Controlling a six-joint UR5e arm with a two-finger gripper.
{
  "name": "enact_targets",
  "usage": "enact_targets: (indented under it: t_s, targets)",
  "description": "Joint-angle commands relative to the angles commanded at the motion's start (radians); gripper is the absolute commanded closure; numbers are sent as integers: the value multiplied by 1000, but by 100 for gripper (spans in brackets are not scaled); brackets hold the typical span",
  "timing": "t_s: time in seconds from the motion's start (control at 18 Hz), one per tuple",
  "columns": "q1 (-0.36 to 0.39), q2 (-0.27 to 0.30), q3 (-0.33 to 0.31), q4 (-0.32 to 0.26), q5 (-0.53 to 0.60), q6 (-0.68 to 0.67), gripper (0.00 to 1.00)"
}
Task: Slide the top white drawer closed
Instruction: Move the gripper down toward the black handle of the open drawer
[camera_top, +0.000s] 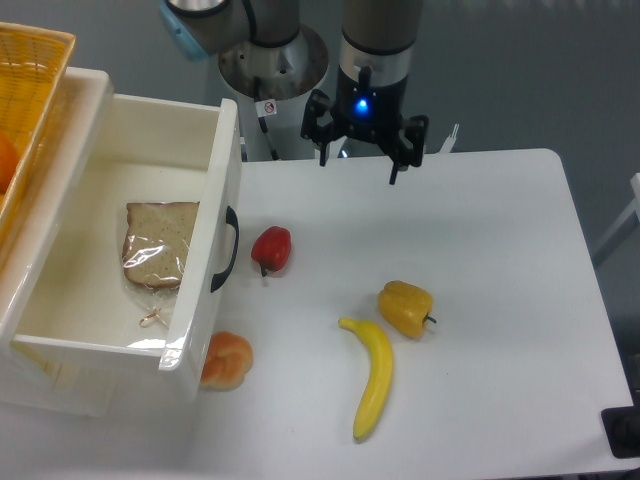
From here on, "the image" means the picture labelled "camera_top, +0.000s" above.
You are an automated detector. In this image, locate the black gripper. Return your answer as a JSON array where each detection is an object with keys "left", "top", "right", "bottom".
[{"left": 300, "top": 68, "right": 429, "bottom": 185}]

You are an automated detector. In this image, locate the white top drawer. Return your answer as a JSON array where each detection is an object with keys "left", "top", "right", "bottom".
[{"left": 1, "top": 95, "right": 242, "bottom": 415}]

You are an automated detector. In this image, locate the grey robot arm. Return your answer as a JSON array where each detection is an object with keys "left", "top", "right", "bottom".
[{"left": 159, "top": 1, "right": 428, "bottom": 183}]

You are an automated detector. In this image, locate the white drawer cabinet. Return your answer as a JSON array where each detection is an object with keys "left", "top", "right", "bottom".
[{"left": 1, "top": 67, "right": 117, "bottom": 417}]

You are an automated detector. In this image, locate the red bell pepper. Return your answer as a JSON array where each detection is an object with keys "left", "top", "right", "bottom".
[{"left": 251, "top": 226, "right": 292, "bottom": 277}]

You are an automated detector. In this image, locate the yellow bell pepper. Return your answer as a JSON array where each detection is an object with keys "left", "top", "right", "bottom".
[{"left": 377, "top": 280, "right": 434, "bottom": 340}]

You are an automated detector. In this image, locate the yellow banana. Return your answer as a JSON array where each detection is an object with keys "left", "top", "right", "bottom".
[{"left": 338, "top": 317, "right": 394, "bottom": 443}]

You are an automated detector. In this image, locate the bagged bread slice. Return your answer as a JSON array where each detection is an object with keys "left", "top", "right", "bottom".
[{"left": 120, "top": 201, "right": 199, "bottom": 348}]

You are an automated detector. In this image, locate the orange bread roll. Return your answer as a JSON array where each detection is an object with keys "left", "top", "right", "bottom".
[{"left": 200, "top": 331, "right": 254, "bottom": 391}]

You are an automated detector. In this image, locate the yellow wicker basket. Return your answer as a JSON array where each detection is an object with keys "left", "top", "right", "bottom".
[{"left": 1, "top": 22, "right": 76, "bottom": 241}]

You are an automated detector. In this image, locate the orange fruit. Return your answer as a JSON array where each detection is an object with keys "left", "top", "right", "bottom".
[{"left": 0, "top": 130, "right": 20, "bottom": 195}]

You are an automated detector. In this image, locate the black device at edge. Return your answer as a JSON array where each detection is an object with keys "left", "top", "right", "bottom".
[{"left": 601, "top": 406, "right": 639, "bottom": 459}]

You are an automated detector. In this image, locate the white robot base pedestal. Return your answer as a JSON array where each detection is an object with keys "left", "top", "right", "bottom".
[{"left": 218, "top": 25, "right": 329, "bottom": 162}]

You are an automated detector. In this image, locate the white frame at right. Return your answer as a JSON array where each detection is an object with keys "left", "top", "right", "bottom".
[{"left": 591, "top": 173, "right": 639, "bottom": 268}]

